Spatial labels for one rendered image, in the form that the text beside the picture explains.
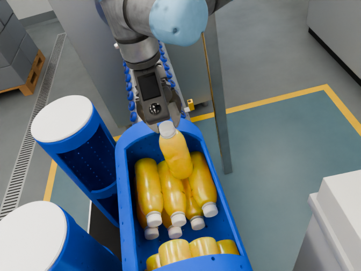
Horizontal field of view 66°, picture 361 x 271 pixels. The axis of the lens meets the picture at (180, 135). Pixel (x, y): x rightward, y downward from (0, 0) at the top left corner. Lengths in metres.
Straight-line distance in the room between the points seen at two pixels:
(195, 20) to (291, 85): 2.37
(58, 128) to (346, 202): 1.04
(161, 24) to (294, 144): 1.95
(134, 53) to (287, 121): 2.00
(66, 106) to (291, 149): 1.60
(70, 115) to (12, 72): 2.43
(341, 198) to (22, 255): 0.84
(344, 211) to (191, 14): 0.44
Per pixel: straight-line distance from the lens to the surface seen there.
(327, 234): 0.69
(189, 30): 0.41
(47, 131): 1.28
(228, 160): 1.97
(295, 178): 2.09
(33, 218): 1.03
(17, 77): 3.69
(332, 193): 0.62
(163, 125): 0.68
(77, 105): 1.31
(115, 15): 0.49
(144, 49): 0.52
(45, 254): 0.94
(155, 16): 0.41
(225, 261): 0.59
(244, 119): 2.43
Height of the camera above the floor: 1.76
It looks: 47 degrees down
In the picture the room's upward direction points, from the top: 17 degrees counter-clockwise
